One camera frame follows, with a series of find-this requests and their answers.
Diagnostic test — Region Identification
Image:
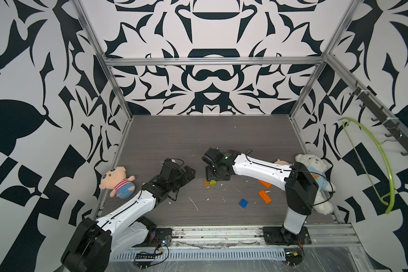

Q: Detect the blue lego brick near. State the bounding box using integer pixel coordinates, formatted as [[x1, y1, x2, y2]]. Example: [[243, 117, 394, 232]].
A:
[[239, 199, 248, 209]]

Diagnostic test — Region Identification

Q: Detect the orange lego brick right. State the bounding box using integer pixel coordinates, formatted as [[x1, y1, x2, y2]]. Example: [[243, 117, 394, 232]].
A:
[[258, 190, 272, 204]]

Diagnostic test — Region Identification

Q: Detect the white cable duct strip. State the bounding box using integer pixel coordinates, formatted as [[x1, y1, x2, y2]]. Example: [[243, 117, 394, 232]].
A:
[[113, 248, 286, 262]]

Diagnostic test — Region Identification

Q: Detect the green plastic hoop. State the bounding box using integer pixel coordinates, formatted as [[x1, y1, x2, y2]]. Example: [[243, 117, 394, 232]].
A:
[[339, 117, 396, 215]]

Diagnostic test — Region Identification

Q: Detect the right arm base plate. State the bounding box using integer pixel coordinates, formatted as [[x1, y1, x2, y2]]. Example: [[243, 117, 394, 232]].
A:
[[262, 226, 312, 246]]

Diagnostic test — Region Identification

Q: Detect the white teddy bear plush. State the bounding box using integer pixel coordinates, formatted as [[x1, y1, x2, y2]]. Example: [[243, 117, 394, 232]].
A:
[[295, 154, 335, 215]]

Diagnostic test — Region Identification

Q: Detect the aluminium cage frame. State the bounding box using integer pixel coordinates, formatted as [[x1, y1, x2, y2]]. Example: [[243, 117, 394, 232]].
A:
[[69, 0, 408, 272]]

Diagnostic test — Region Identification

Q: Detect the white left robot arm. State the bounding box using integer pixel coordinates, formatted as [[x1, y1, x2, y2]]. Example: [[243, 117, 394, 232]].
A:
[[61, 159, 196, 272]]

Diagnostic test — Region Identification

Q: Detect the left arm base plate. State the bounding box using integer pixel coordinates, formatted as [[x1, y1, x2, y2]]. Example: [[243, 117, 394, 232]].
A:
[[135, 228, 173, 248]]

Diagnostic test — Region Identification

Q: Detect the black wall hook rack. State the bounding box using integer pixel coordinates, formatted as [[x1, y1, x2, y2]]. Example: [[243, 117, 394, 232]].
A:
[[351, 80, 408, 156]]

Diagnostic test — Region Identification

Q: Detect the orange lego brick near clock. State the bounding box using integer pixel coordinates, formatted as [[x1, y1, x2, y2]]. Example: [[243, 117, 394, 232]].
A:
[[259, 180, 271, 188]]

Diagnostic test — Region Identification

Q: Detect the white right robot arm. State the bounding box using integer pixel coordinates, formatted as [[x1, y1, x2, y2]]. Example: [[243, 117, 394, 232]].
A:
[[202, 148, 319, 236]]

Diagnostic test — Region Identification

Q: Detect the pink pig plush toy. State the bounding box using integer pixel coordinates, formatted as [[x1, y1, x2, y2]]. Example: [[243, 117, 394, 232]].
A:
[[99, 166, 136, 199]]

